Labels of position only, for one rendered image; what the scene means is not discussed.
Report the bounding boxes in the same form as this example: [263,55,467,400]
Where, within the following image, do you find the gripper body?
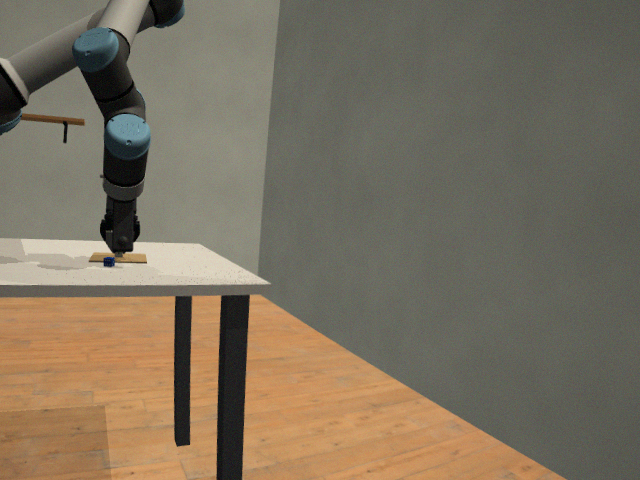
[104,196,138,230]

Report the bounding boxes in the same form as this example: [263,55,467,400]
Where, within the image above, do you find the tan flat mat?
[89,252,147,264]

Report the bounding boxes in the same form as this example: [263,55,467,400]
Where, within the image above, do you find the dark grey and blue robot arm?
[0,0,185,252]

